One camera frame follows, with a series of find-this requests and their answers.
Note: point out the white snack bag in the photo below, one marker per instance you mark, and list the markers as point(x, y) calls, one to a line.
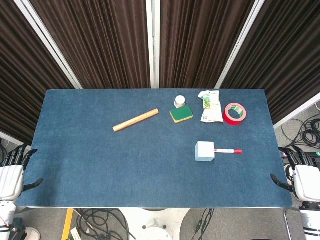
point(212, 110)

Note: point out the wooden rod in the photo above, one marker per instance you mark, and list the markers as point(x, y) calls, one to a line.
point(136, 120)

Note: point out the red marker pen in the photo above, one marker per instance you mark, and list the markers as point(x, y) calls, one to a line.
point(226, 151)

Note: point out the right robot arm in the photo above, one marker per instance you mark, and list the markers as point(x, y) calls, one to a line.
point(311, 220)

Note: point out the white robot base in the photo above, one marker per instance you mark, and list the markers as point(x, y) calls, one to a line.
point(155, 225)

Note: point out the green and yellow sponge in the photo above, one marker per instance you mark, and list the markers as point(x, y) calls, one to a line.
point(181, 113)

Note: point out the blue fabric table mat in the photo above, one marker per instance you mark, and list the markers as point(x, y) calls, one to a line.
point(125, 162)

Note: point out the light blue cube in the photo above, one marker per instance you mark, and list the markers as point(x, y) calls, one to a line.
point(205, 151)

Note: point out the dark brown curtain panel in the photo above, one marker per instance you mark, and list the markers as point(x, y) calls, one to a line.
point(22, 82)
point(100, 40)
point(285, 62)
point(200, 40)

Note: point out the white partition frame post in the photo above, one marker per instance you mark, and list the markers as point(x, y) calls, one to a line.
point(237, 47)
point(48, 42)
point(153, 42)

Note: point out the white shoe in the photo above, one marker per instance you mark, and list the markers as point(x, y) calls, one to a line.
point(33, 234)

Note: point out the small white jar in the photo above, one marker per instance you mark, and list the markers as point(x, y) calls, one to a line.
point(179, 100)

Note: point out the yellow floor strip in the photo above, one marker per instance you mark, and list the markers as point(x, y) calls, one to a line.
point(67, 223)

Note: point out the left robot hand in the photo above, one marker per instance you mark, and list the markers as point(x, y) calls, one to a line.
point(11, 180)

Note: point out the red tape roll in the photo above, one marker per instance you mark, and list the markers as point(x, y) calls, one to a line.
point(231, 120)

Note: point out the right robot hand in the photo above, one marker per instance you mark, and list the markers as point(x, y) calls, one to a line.
point(307, 182)

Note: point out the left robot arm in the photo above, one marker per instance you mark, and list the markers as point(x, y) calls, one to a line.
point(6, 215)

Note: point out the white partition base rail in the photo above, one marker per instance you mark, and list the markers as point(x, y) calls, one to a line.
point(11, 139)
point(297, 111)

